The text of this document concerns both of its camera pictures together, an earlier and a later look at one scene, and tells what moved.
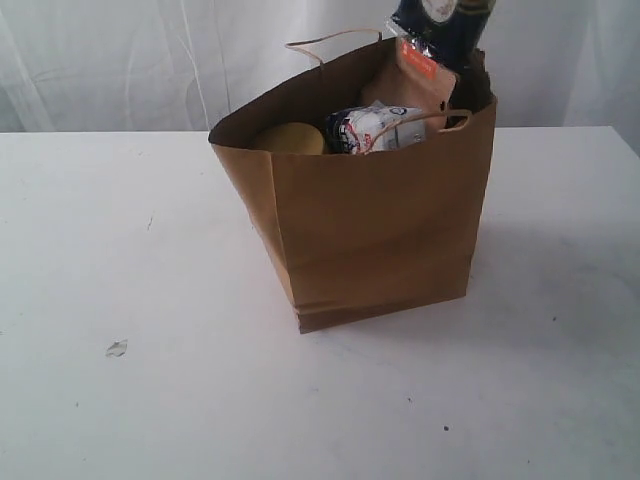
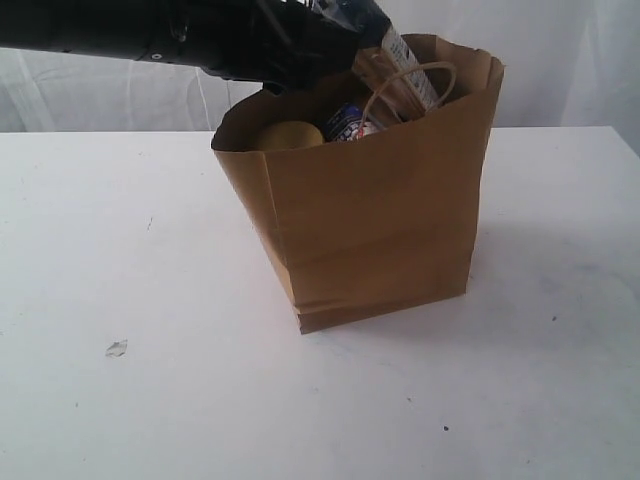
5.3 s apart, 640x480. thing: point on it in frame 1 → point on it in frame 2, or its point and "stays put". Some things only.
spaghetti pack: [449, 30] → [386, 66]
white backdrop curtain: [148, 66] stays put
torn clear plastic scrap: [117, 348] stays put
